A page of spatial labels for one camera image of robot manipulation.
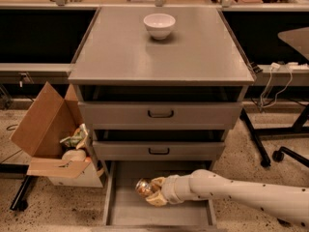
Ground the black office chair base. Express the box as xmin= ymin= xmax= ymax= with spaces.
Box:
xmin=272 ymin=146 xmax=309 ymax=167

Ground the grey drawer cabinet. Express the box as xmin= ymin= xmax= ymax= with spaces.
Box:
xmin=67 ymin=6 xmax=255 ymax=161

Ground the grey drawer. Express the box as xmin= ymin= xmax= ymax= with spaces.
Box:
xmin=78 ymin=101 xmax=242 ymax=130
xmin=93 ymin=141 xmax=225 ymax=160
xmin=103 ymin=160 xmax=215 ymax=231

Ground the grey top drawer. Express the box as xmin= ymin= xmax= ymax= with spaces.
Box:
xmin=78 ymin=101 xmax=242 ymax=130

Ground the white ceramic bowl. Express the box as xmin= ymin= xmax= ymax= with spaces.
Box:
xmin=143 ymin=14 xmax=176 ymax=40

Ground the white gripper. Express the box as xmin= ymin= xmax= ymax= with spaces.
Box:
xmin=146 ymin=175 xmax=181 ymax=207

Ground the white round object in box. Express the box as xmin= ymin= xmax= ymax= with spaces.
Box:
xmin=62 ymin=150 xmax=86 ymax=161

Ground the black table leg left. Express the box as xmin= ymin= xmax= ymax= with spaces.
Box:
xmin=0 ymin=163 xmax=34 ymax=212

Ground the crumpled snack bag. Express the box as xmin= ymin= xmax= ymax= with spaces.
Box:
xmin=60 ymin=124 xmax=88 ymax=149

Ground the grey middle drawer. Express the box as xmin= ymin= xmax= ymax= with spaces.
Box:
xmin=93 ymin=141 xmax=225 ymax=160

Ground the brown cardboard box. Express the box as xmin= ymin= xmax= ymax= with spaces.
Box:
xmin=11 ymin=83 xmax=103 ymax=188

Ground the black table leg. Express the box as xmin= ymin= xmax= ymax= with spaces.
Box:
xmin=240 ymin=105 xmax=309 ymax=167
xmin=0 ymin=163 xmax=34 ymax=212

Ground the white cable on shelf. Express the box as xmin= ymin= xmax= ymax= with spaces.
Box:
xmin=258 ymin=61 xmax=295 ymax=111

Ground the grey bottom drawer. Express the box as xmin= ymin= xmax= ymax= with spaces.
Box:
xmin=103 ymin=160 xmax=215 ymax=231

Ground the black table leg right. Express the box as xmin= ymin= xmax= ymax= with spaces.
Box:
xmin=240 ymin=105 xmax=309 ymax=167

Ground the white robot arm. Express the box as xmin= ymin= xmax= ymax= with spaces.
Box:
xmin=142 ymin=169 xmax=309 ymax=228

